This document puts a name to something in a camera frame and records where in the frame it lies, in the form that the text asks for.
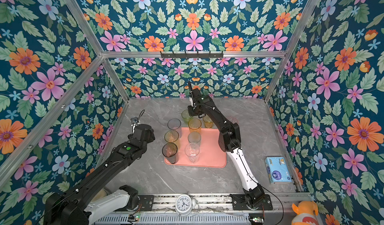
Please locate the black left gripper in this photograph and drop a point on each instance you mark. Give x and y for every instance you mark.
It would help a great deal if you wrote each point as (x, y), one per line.
(151, 135)

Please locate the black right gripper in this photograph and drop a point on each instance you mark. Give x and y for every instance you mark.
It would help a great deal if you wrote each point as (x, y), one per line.
(190, 111)

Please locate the short green glass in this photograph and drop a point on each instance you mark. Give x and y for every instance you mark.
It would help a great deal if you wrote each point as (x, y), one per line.
(186, 116)

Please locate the tall yellow glass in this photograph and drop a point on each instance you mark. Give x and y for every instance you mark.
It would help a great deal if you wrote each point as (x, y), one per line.
(195, 125)

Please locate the tall green glass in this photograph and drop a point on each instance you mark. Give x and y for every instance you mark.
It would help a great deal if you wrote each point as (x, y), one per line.
(172, 136)

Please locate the tall grey smoky glass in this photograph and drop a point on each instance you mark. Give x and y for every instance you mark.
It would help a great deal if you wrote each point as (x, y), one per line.
(170, 152)

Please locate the clear blue tall glass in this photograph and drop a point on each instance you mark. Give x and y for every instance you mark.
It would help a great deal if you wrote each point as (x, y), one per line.
(175, 125)

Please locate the teal frosted glass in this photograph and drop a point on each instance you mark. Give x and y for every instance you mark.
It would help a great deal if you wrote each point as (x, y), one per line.
(194, 138)

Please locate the short pink glass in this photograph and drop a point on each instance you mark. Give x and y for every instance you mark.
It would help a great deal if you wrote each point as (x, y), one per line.
(192, 151)

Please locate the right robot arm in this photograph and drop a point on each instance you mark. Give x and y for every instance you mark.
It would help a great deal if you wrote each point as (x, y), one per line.
(230, 143)

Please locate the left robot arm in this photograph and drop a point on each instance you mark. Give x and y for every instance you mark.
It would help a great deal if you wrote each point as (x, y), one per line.
(74, 207)

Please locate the pink plastic tray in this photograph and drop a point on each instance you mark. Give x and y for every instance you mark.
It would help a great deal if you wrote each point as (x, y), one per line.
(210, 155)

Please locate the short yellow glass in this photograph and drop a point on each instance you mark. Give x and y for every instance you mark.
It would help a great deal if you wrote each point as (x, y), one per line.
(208, 122)

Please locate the beige sponge block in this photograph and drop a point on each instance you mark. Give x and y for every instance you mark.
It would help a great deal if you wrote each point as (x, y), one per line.
(101, 194)

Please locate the white alarm clock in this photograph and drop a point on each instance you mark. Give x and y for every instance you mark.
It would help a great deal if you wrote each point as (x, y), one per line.
(184, 205)

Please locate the blue tissue pack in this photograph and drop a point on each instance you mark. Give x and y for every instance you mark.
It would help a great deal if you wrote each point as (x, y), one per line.
(277, 170)

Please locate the orange plush toy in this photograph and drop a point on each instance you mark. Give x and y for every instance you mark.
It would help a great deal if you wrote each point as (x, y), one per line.
(306, 213)

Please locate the black hook rail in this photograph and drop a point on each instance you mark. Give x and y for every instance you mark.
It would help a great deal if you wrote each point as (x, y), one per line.
(197, 54)

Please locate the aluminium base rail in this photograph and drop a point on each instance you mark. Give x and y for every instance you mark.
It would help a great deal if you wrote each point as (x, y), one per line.
(207, 209)

